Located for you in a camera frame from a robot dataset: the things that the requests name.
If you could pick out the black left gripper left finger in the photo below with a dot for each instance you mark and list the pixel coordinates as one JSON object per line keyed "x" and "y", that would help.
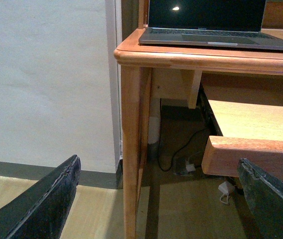
{"x": 41, "y": 211}

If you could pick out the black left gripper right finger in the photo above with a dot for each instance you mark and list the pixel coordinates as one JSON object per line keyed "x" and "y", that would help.
{"x": 264, "y": 196}

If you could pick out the wooden pull-out keyboard tray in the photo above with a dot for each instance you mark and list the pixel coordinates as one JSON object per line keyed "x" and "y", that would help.
{"x": 251, "y": 127}

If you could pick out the white power adapter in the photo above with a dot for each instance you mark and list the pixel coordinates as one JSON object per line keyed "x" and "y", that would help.
{"x": 190, "y": 168}

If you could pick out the white pipe under desk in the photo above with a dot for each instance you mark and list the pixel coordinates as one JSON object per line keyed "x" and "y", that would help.
{"x": 154, "y": 128}

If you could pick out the wooden desk with hutch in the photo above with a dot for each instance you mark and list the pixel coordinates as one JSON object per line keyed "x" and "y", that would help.
{"x": 149, "y": 71}

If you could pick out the grey open laptop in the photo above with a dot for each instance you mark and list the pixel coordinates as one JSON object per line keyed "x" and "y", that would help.
{"x": 208, "y": 23}

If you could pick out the white plug with cable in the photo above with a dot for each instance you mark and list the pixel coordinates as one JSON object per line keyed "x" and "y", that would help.
{"x": 226, "y": 189}

